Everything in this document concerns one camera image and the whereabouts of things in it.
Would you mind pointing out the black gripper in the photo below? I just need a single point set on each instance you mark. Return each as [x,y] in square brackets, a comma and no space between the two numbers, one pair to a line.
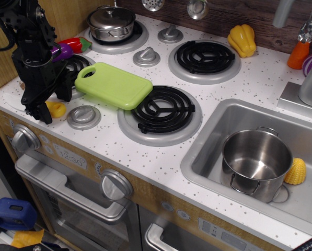
[42,79]

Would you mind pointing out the toy knife yellow handle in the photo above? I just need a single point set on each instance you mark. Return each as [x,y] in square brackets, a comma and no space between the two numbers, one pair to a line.
[56,109]

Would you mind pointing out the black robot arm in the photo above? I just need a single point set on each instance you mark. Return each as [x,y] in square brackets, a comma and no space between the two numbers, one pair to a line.
[25,25]

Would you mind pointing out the green plastic cutting board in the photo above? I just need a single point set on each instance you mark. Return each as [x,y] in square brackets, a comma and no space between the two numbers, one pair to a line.
[113,85]

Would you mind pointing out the grey stovetop knob front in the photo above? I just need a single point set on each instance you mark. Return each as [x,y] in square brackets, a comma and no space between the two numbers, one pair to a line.
[83,117]

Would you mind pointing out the grey stovetop knob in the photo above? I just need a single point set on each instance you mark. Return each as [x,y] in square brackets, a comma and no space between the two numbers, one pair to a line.
[170,35]
[83,117]
[146,58]

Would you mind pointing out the black front left burner coil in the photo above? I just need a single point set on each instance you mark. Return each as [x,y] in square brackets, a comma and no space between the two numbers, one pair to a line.
[75,64]

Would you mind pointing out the black burner coil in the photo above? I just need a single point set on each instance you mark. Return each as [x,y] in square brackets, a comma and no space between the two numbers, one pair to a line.
[75,64]
[165,109]
[204,57]

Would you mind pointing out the grey oven knob left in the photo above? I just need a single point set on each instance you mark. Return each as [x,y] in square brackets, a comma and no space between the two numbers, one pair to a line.
[24,139]

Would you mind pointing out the grey oven knob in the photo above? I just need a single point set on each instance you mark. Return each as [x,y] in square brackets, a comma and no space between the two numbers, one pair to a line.
[114,186]
[24,139]

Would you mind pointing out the purple toy eggplant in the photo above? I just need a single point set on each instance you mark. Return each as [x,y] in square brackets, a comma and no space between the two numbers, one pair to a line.
[61,51]

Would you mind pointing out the red toy chili pepper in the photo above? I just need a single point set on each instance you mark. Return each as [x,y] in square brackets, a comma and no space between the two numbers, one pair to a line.
[77,44]

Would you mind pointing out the small lidded steel pot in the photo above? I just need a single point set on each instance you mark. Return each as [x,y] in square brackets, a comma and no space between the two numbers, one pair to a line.
[111,24]

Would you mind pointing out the grey stovetop knob middle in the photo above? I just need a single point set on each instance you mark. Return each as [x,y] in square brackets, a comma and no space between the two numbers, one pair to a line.
[146,58]

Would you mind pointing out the grey oven knob right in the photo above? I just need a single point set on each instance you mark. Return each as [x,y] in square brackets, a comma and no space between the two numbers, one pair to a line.
[114,186]

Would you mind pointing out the black front right burner coil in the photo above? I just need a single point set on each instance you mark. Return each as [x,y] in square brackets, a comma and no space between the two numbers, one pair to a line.
[165,109]

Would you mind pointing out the blue clamp tool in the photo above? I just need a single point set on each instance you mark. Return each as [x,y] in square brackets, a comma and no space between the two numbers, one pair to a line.
[17,214]

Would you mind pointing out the grey stovetop knob back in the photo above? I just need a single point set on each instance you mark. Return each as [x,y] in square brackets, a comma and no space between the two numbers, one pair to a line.
[170,35]

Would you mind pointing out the yellow cloth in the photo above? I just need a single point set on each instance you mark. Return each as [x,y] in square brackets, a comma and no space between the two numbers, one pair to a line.
[27,238]

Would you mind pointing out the hanging perforated steel spoon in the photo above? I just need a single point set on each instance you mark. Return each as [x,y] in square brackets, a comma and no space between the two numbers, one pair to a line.
[153,5]

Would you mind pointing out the black back right burner coil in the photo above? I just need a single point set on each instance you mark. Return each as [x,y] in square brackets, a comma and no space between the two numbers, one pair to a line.
[204,57]

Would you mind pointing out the grey sink basin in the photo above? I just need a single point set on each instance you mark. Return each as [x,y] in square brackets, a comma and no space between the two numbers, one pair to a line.
[202,164]

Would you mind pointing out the hanging steel ladle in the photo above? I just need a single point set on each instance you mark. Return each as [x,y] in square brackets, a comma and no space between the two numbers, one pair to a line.
[197,9]

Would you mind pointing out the yellow toy bell pepper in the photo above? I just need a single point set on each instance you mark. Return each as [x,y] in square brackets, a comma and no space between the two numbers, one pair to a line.
[242,39]

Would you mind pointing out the large open steel pot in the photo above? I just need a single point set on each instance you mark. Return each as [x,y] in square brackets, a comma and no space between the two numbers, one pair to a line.
[255,162]

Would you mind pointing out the orange toy carrot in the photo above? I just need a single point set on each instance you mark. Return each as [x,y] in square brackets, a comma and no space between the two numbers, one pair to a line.
[298,55]

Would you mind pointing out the yellow toy corn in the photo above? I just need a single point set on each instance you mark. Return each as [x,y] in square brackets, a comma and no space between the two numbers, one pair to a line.
[297,174]

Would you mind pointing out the grey toy faucet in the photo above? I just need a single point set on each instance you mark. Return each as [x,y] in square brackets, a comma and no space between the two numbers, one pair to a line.
[298,98]

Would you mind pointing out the purple striped toy onion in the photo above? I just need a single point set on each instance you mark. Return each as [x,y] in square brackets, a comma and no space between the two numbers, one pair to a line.
[307,65]

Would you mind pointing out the grey oven door handle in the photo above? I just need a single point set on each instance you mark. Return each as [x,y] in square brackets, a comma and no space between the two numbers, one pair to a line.
[55,182]

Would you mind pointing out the grey dishwasher door handle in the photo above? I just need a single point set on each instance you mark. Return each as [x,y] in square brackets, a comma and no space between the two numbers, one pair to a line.
[153,238]

